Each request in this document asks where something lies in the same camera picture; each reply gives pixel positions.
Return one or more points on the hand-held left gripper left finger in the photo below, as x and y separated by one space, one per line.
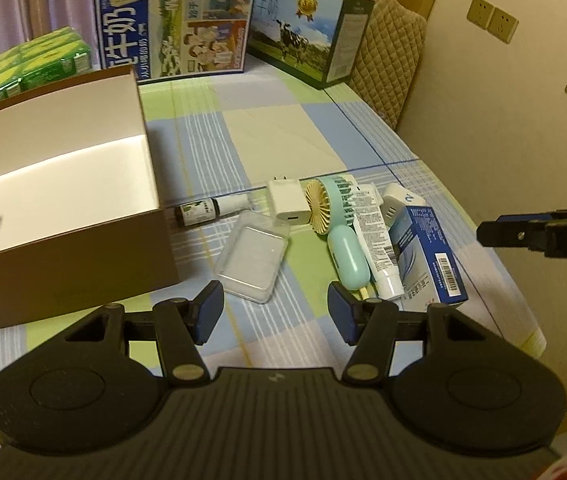
207 312

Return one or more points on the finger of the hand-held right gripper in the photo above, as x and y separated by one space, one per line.
513 237
523 217

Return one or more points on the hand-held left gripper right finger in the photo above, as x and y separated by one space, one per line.
343 317

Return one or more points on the mint handheld fan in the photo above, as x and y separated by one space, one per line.
346 260

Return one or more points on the white tube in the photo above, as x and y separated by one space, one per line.
376 240

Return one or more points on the blue and white box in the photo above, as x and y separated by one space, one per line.
428 255

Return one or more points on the brown spray bottle green label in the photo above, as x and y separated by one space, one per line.
198 211

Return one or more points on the brown cardboard box white inside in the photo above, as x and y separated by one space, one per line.
63 160

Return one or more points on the clear plastic case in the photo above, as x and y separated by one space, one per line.
253 260

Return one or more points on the white power adapter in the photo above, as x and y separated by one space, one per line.
401 200

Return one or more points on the white charger plug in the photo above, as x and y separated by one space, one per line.
288 202

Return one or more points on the beige quilted cover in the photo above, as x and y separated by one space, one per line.
388 50

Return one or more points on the dark cow print milk case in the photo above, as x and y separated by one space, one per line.
308 30

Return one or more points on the blue illustrated milk case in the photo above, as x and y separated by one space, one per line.
173 25

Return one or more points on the wrapped pack of green cartons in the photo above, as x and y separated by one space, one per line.
23 62

